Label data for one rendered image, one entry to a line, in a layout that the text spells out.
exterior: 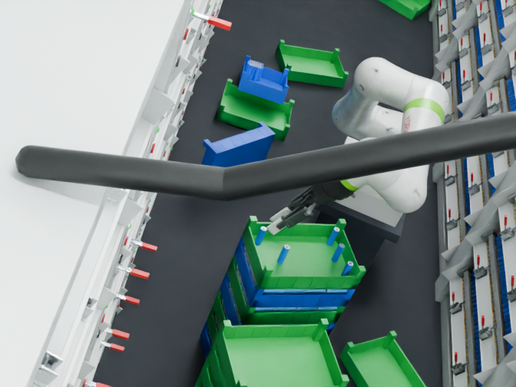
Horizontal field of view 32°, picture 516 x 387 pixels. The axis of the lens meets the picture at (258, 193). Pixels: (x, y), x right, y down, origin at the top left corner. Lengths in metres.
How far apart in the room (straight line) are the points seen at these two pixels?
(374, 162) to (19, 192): 0.26
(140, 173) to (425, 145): 0.21
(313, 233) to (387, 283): 0.77
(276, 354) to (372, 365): 0.71
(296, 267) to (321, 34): 2.18
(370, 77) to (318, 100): 1.47
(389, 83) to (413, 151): 1.99
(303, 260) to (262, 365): 0.35
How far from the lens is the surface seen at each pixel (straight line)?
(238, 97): 3.87
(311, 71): 4.21
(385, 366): 3.08
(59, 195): 0.69
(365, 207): 3.10
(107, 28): 0.88
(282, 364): 2.40
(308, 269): 2.54
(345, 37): 4.59
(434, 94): 2.60
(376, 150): 0.62
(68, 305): 0.95
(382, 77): 2.60
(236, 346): 2.39
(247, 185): 0.65
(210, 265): 3.11
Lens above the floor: 2.23
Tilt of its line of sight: 40 degrees down
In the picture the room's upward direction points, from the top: 22 degrees clockwise
